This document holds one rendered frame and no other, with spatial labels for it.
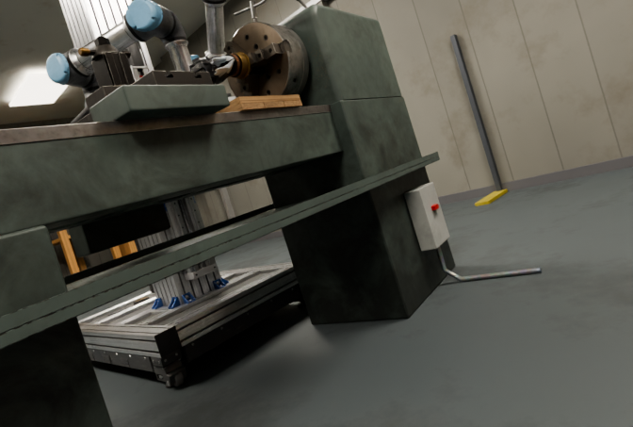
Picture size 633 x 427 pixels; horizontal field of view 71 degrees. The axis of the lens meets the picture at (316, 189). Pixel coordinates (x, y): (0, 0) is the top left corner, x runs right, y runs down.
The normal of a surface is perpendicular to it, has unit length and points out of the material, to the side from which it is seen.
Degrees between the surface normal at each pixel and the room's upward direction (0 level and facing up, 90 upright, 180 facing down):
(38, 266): 90
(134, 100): 90
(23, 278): 90
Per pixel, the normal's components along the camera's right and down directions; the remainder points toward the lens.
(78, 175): 0.78, -0.23
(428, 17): -0.66, 0.22
